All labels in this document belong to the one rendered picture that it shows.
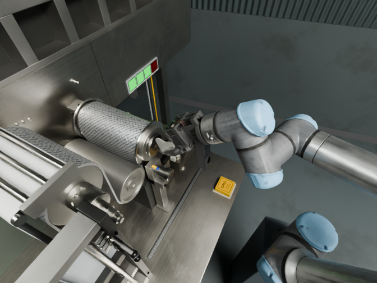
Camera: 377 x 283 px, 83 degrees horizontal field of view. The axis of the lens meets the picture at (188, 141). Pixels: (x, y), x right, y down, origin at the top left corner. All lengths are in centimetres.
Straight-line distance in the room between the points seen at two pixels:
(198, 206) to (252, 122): 60
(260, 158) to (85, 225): 34
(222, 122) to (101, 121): 40
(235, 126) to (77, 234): 33
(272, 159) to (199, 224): 52
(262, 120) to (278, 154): 10
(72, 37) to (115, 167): 43
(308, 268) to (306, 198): 160
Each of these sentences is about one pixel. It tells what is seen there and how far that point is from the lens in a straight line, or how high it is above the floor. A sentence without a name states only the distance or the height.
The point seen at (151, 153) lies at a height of 124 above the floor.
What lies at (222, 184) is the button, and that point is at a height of 92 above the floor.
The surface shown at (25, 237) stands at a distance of 104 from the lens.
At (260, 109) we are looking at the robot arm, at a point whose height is 150.
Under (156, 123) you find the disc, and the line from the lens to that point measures 67.
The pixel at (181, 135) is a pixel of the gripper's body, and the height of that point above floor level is 136.
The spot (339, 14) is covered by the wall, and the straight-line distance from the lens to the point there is 219.
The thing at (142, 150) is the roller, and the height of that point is 128.
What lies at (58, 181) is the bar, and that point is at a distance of 42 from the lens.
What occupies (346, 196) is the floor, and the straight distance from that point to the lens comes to 242.
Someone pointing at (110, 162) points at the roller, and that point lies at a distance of 69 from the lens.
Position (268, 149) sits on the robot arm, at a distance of 47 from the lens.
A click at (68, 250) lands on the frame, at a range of 37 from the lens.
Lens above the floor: 177
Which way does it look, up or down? 50 degrees down
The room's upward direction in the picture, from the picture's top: straight up
